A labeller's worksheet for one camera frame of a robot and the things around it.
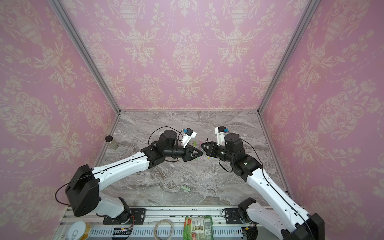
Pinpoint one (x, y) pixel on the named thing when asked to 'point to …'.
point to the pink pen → (200, 143)
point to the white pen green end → (195, 143)
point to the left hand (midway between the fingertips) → (201, 155)
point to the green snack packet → (198, 228)
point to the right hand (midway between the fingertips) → (202, 145)
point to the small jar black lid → (108, 138)
